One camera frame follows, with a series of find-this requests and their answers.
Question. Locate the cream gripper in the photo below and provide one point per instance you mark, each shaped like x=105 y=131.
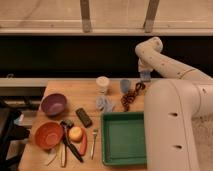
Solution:
x=144 y=67

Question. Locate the blue sponge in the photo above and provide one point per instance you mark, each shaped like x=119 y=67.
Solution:
x=145 y=76

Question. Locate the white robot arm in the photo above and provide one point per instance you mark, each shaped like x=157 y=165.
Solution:
x=170 y=103

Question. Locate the blue metal cup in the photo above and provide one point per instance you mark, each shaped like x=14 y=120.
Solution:
x=125 y=85

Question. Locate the white lidded cup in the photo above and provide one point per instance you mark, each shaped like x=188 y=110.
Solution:
x=103 y=84

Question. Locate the green plastic tray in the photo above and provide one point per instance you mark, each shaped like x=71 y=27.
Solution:
x=123 y=139

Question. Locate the black rectangular block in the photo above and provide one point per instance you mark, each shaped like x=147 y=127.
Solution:
x=84 y=117

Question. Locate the silver fork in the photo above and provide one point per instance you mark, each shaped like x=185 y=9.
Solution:
x=94 y=133

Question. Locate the red yellow apple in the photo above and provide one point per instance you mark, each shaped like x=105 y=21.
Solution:
x=75 y=134

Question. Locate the purple bowl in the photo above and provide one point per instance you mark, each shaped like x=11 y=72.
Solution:
x=53 y=104

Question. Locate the orange carrot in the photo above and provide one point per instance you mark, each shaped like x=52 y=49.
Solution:
x=83 y=146

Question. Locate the orange bowl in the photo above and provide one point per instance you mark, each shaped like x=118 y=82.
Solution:
x=48 y=135

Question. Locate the black equipment at left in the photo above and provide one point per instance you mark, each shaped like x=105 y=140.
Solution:
x=9 y=131

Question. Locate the right vertical metal post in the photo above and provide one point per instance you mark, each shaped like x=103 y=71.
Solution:
x=150 y=15

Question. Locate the vertical metal post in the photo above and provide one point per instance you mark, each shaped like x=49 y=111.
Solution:
x=85 y=16
x=150 y=15

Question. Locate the left vertical metal post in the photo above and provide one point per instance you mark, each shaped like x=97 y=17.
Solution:
x=85 y=16

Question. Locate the wooden handled knife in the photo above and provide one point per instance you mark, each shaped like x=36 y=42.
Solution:
x=62 y=155

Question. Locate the grey metal rail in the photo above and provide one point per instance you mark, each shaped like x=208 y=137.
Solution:
x=12 y=87

